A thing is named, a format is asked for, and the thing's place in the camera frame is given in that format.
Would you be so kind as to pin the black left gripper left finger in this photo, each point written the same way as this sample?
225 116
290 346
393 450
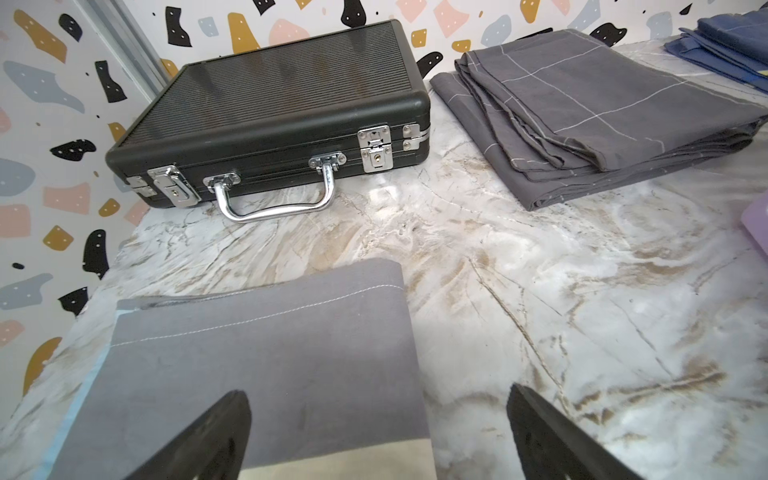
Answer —
211 447

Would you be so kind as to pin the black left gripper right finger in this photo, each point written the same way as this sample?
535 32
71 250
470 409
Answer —
551 446

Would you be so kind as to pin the grey cream tan pillowcase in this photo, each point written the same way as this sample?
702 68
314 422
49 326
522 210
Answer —
321 375

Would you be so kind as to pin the blue yellow-striped pillowcase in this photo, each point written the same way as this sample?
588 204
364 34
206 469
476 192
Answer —
731 45

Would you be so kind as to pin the lilac perforated plastic basket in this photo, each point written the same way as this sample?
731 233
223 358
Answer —
755 220

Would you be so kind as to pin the dark grey checked folded sheet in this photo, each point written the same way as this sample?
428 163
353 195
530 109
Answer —
561 115

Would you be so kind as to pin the black hard carrying case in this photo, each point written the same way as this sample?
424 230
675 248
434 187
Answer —
267 133

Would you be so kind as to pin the left aluminium corner post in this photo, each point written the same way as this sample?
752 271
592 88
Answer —
124 37

